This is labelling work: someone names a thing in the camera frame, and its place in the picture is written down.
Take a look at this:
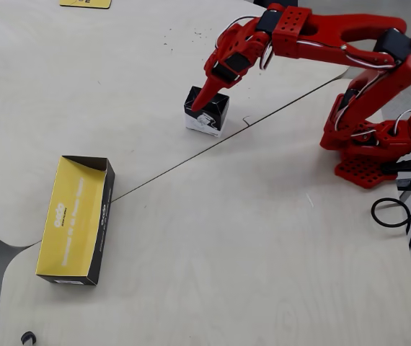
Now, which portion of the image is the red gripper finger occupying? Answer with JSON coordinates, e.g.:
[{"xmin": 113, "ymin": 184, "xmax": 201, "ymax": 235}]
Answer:
[{"xmin": 191, "ymin": 76, "xmax": 236, "ymax": 112}]

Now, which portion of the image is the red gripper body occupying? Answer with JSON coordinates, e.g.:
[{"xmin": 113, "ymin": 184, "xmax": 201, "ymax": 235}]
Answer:
[{"xmin": 203, "ymin": 19, "xmax": 273, "ymax": 88}]

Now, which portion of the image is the small black white box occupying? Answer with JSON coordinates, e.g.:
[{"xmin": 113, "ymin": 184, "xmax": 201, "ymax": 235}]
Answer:
[{"xmin": 183, "ymin": 85, "xmax": 231, "ymax": 138}]

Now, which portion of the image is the long yellow black okdo box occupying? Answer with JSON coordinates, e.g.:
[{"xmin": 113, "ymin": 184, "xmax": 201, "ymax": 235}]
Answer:
[{"xmin": 35, "ymin": 154, "xmax": 116, "ymax": 287}]

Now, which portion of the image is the yellow card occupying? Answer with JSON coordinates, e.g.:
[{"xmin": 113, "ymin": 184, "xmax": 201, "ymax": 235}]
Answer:
[{"xmin": 59, "ymin": 0, "xmax": 112, "ymax": 9}]

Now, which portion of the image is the black table clamp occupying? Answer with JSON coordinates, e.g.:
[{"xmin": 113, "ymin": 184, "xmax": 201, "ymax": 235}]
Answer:
[{"xmin": 394, "ymin": 147, "xmax": 411, "ymax": 203}]

